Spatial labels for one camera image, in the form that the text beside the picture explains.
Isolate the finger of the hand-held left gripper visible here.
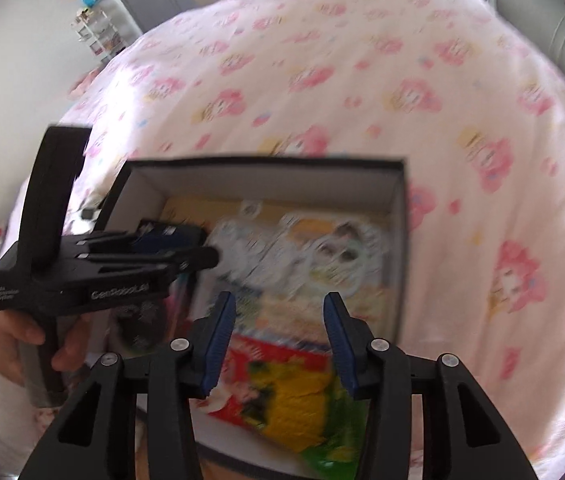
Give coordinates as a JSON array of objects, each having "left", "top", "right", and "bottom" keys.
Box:
[
  {"left": 77, "top": 246, "right": 220, "bottom": 277},
  {"left": 77, "top": 219, "right": 208, "bottom": 253}
]

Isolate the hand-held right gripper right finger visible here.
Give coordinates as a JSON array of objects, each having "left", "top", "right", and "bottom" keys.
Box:
[{"left": 325, "top": 292, "right": 538, "bottom": 480}]

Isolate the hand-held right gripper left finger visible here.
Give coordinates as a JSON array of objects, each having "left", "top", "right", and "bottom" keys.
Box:
[{"left": 18, "top": 291, "right": 237, "bottom": 480}]

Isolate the red printed packet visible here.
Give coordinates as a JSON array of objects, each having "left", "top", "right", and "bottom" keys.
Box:
[{"left": 206, "top": 334, "right": 335, "bottom": 428}]

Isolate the white cartoon die-cut sticker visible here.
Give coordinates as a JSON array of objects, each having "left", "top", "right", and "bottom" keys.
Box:
[
  {"left": 210, "top": 202, "right": 276, "bottom": 283},
  {"left": 277, "top": 212, "right": 385, "bottom": 303}
]

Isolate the yellow green snack packet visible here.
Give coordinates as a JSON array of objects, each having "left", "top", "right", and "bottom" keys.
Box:
[{"left": 240, "top": 352, "right": 370, "bottom": 468}]

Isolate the small black box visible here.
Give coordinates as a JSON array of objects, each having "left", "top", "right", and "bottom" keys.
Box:
[{"left": 112, "top": 280, "right": 193, "bottom": 356}]

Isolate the black cardboard container box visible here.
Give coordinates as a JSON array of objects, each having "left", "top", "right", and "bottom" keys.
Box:
[{"left": 96, "top": 157, "right": 409, "bottom": 480}]

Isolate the person's left hand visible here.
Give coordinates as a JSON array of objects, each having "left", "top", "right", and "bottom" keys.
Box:
[{"left": 0, "top": 307, "right": 94, "bottom": 376}]

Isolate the pink basket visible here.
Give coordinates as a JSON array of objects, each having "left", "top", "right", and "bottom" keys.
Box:
[{"left": 67, "top": 72, "right": 98, "bottom": 98}]

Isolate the white shelf rack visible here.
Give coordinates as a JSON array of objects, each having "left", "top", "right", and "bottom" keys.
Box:
[{"left": 72, "top": 0, "right": 143, "bottom": 58}]

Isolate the pink printed blanket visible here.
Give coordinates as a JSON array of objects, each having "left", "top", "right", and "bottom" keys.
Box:
[{"left": 57, "top": 0, "right": 565, "bottom": 480}]

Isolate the grey padded headboard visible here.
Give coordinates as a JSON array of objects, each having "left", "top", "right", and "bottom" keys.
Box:
[{"left": 492, "top": 0, "right": 565, "bottom": 106}]

